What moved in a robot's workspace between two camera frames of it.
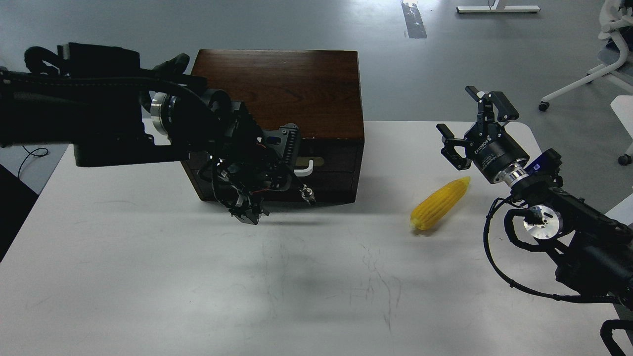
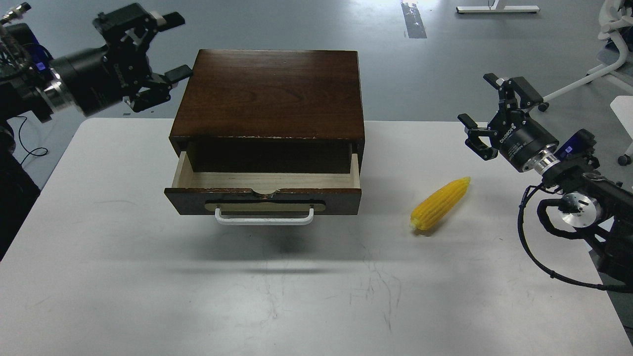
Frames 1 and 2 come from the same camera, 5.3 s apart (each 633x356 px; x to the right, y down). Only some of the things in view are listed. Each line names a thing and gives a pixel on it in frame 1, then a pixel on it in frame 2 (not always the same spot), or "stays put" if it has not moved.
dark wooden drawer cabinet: x=319 y=92 stays put
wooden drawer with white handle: x=326 y=156 to x=262 y=198
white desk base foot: x=498 y=9 stays put
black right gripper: x=489 y=144 to x=519 y=138
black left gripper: x=248 y=159 to x=96 y=80
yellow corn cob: x=432 y=208 stays put
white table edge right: x=623 y=106 stays put
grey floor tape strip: x=414 y=22 stays put
